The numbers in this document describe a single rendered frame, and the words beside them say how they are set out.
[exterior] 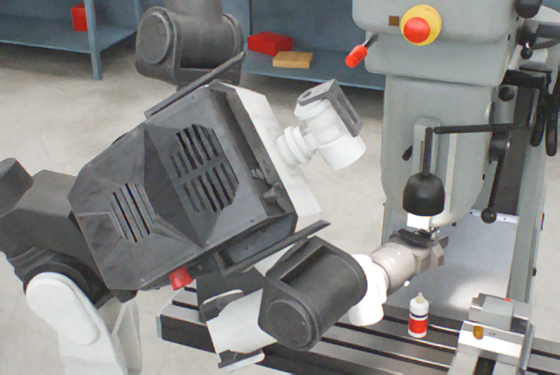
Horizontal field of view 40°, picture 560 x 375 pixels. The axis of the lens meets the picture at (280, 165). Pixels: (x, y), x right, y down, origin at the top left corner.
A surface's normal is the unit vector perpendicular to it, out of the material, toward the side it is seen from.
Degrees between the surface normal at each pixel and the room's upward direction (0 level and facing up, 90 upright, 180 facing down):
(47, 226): 90
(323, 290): 31
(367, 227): 0
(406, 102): 90
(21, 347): 0
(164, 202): 74
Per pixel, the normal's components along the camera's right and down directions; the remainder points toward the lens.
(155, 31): -0.69, 0.06
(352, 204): -0.01, -0.90
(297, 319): -0.58, 0.36
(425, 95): -0.37, 0.42
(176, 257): -0.51, 0.12
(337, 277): 0.41, -0.64
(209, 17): 0.71, -0.12
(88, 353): -0.05, 0.44
